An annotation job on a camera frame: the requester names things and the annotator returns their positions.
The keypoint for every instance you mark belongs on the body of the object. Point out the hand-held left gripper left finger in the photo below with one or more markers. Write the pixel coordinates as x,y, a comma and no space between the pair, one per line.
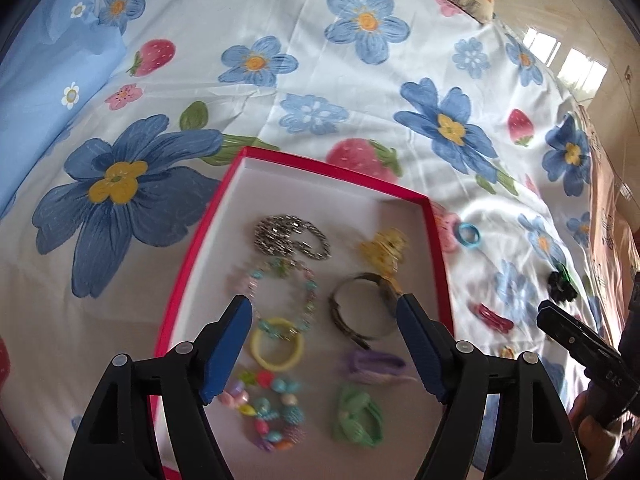
230,345

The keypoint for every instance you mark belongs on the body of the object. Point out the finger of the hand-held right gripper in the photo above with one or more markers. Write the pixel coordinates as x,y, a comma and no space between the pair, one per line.
575,330

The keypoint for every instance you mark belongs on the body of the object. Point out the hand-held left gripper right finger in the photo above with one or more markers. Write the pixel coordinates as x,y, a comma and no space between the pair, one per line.
420,345

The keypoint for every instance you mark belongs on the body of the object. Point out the bronze wristwatch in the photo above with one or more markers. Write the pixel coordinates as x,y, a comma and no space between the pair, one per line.
387,292

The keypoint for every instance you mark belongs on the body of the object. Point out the yellow claw hair clip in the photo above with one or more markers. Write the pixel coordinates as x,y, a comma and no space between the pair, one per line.
382,252

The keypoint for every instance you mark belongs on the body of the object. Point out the red shallow cardboard box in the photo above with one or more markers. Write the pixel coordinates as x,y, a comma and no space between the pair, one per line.
240,200

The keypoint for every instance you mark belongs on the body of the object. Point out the person's right hand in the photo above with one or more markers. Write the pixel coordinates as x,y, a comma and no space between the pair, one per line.
595,430

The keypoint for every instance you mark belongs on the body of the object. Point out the black scrunchie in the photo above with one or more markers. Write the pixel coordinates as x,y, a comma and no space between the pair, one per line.
557,286

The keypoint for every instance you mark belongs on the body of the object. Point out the red hair clip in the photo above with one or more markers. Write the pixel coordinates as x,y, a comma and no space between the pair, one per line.
492,317

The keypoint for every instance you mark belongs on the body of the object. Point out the pink printed blanket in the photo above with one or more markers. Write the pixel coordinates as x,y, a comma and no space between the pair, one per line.
607,200

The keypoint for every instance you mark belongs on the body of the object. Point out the blue pillow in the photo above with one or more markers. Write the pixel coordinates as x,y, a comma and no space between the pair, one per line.
40,110

